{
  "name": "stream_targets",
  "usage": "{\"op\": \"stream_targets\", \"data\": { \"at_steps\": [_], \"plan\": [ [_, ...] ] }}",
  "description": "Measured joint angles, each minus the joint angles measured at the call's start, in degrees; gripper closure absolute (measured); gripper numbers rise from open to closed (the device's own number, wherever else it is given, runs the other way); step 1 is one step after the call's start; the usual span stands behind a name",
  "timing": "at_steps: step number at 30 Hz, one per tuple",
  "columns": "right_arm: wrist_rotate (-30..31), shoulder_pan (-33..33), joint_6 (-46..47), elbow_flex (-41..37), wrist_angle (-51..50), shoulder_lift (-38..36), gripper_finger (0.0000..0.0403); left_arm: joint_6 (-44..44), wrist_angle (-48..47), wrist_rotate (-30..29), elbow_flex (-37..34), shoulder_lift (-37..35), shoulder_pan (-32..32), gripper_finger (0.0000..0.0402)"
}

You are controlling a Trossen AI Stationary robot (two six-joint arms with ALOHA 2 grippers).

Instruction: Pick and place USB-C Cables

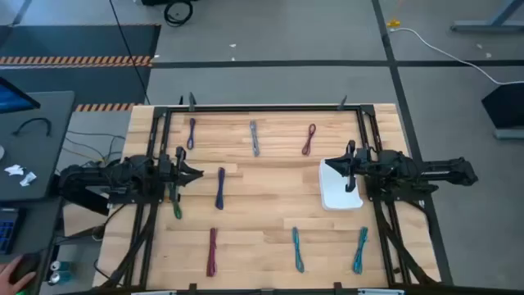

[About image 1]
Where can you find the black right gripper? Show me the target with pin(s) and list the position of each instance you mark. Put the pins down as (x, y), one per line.
(360, 162)

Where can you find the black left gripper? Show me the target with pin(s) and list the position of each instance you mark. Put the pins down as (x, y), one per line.
(172, 170)

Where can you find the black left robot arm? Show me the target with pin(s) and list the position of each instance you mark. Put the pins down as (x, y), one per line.
(123, 174)

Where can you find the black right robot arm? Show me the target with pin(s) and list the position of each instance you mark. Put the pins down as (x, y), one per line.
(401, 168)

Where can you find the white plastic bin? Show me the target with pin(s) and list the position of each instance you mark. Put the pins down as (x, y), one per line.
(337, 196)

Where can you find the black table clamp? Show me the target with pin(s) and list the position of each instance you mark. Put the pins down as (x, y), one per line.
(337, 285)
(192, 287)

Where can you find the dark grey desk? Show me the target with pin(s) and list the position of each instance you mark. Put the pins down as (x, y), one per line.
(37, 164)

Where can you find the blue drink can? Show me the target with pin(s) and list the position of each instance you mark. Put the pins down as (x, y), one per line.
(61, 265)
(57, 278)

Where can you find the crumpled white paper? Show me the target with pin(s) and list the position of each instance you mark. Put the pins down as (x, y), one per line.
(14, 170)
(28, 179)

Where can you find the black hazard-striped floor mat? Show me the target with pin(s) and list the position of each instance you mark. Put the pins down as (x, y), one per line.
(82, 41)

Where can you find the black box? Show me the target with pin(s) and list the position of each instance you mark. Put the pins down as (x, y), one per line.
(505, 106)

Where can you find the black computer mouse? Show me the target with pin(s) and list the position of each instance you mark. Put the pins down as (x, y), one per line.
(24, 264)

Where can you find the black keyboard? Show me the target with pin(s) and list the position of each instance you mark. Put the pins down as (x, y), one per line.
(8, 233)

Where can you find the computer monitor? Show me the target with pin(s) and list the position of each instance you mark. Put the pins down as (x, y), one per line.
(12, 100)

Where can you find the grey desk leg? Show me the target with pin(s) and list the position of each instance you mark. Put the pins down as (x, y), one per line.
(487, 26)

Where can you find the person's hand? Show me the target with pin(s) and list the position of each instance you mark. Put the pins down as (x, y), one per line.
(10, 280)

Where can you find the black aluminium table frame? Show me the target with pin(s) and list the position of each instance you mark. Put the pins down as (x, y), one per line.
(262, 108)

